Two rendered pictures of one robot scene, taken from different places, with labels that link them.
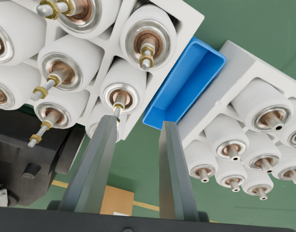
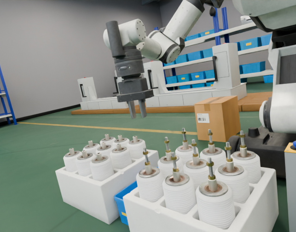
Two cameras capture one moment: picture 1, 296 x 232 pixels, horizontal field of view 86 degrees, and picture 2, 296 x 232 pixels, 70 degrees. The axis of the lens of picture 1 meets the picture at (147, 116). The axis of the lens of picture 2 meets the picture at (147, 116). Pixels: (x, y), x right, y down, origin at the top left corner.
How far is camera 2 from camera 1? 0.62 m
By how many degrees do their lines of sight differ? 44
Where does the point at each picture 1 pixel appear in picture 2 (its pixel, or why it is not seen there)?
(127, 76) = (164, 166)
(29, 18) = not seen: hidden behind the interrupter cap
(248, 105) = (107, 165)
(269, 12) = not seen: outside the picture
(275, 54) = (80, 217)
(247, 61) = (103, 189)
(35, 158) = (250, 139)
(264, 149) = (103, 152)
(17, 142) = (266, 147)
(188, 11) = (130, 198)
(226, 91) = (117, 177)
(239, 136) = (114, 154)
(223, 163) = not seen: hidden behind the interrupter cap
